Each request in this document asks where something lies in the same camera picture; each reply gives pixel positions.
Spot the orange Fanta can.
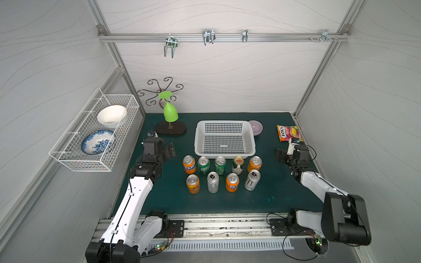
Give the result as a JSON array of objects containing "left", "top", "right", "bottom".
[{"left": 183, "top": 155, "right": 196, "bottom": 174}]

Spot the orange yellow drink can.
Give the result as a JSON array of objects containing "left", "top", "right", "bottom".
[{"left": 247, "top": 156, "right": 263, "bottom": 173}]

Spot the green soda can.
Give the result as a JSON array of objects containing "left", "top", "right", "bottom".
[{"left": 197, "top": 156, "right": 210, "bottom": 176}]

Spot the white can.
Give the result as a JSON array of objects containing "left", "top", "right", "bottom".
[
  {"left": 207, "top": 172, "right": 219, "bottom": 194},
  {"left": 244, "top": 169, "right": 261, "bottom": 191}
]

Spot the green gold-top can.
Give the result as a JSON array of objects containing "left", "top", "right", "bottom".
[{"left": 231, "top": 156, "right": 244, "bottom": 175}]

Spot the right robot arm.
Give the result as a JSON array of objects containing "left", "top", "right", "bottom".
[{"left": 274, "top": 145, "right": 372, "bottom": 246}]

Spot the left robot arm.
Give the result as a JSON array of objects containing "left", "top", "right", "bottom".
[{"left": 85, "top": 138, "right": 176, "bottom": 263}]

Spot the white plastic basket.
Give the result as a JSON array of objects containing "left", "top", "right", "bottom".
[{"left": 194, "top": 120, "right": 256, "bottom": 159}]

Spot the black metal cup stand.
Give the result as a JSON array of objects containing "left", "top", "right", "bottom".
[{"left": 137, "top": 77, "right": 186, "bottom": 136}]

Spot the Fox's candy bag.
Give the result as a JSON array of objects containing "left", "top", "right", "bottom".
[{"left": 277, "top": 125, "right": 303, "bottom": 142}]

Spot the green plastic wine glass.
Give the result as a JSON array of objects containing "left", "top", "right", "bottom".
[{"left": 159, "top": 91, "right": 179, "bottom": 123}]

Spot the white bowl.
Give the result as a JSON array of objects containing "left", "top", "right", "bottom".
[{"left": 96, "top": 105, "right": 127, "bottom": 129}]

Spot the blue patterned plate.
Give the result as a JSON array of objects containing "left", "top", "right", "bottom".
[{"left": 81, "top": 129, "right": 116, "bottom": 156}]

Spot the metal hook far left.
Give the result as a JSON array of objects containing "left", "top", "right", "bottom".
[{"left": 164, "top": 36, "right": 178, "bottom": 58}]

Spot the metal hook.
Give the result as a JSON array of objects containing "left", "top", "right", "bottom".
[
  {"left": 164, "top": 36, "right": 178, "bottom": 58},
  {"left": 202, "top": 29, "right": 216, "bottom": 46},
  {"left": 309, "top": 30, "right": 339, "bottom": 43},
  {"left": 242, "top": 30, "right": 248, "bottom": 43}
]

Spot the metal hook far right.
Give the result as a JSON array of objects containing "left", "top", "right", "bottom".
[{"left": 309, "top": 30, "right": 339, "bottom": 43}]

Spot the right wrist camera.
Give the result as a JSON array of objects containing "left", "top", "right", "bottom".
[{"left": 287, "top": 137, "right": 300, "bottom": 155}]

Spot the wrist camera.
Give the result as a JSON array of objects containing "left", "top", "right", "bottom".
[
  {"left": 287, "top": 137, "right": 300, "bottom": 155},
  {"left": 143, "top": 137, "right": 163, "bottom": 156}
]

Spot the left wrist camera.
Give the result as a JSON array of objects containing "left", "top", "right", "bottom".
[{"left": 143, "top": 137, "right": 163, "bottom": 156}]

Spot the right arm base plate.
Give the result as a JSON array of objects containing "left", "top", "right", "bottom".
[{"left": 268, "top": 218, "right": 307, "bottom": 237}]

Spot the white wire wall basket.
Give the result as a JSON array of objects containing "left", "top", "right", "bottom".
[{"left": 49, "top": 88, "right": 139, "bottom": 172}]

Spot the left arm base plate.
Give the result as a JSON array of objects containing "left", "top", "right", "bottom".
[{"left": 161, "top": 219, "right": 185, "bottom": 238}]

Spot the aluminium front rail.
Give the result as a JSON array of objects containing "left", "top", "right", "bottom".
[{"left": 91, "top": 213, "right": 349, "bottom": 243}]

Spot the aluminium rail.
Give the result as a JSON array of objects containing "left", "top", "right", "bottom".
[
  {"left": 99, "top": 32, "right": 351, "bottom": 44},
  {"left": 91, "top": 213, "right": 349, "bottom": 243}
]

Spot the aluminium top rail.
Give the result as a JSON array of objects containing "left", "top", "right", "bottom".
[{"left": 99, "top": 32, "right": 351, "bottom": 44}]

